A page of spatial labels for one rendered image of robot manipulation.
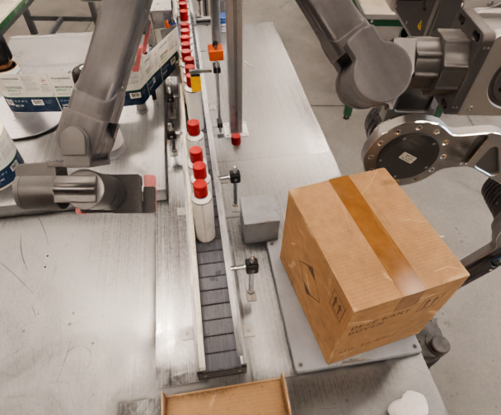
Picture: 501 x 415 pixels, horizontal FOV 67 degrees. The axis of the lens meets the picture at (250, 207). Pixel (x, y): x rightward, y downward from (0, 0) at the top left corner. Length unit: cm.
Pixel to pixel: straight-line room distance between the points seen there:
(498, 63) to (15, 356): 108
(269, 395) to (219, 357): 13
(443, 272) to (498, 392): 134
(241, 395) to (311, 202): 44
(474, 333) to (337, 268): 148
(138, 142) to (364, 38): 96
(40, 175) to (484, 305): 205
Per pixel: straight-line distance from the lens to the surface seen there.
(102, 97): 57
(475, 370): 207
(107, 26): 58
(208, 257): 100
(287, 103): 160
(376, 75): 54
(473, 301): 224
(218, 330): 91
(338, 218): 79
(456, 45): 60
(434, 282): 77
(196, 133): 107
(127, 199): 67
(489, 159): 107
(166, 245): 110
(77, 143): 56
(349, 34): 56
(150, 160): 128
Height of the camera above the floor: 172
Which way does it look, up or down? 49 degrees down
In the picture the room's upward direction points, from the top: 1 degrees clockwise
